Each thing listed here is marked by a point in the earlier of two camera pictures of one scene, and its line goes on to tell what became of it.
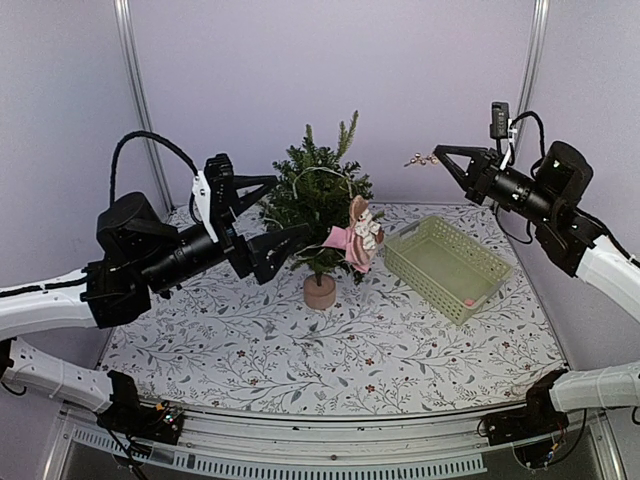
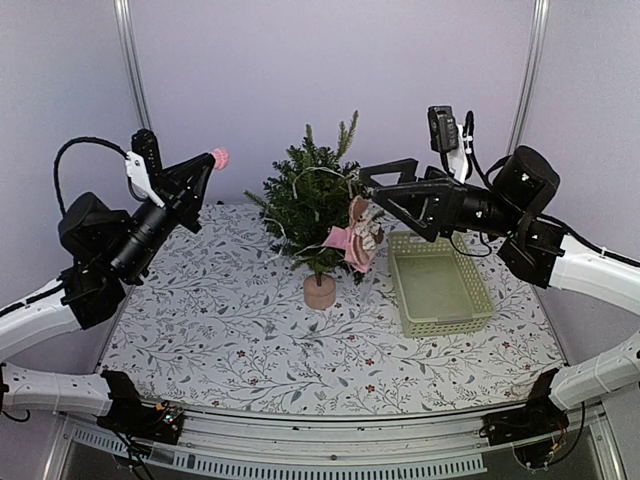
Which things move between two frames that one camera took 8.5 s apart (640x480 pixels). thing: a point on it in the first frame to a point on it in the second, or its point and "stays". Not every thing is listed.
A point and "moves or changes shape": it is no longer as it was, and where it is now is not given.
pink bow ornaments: (361, 238) stays
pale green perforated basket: (448, 269) moves or changes shape
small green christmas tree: (316, 188) stays
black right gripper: (476, 189) to (426, 211)
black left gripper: (241, 256) to (180, 172)
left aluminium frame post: (131, 54) stays
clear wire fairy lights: (343, 176) stays
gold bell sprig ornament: (417, 159) to (368, 190)
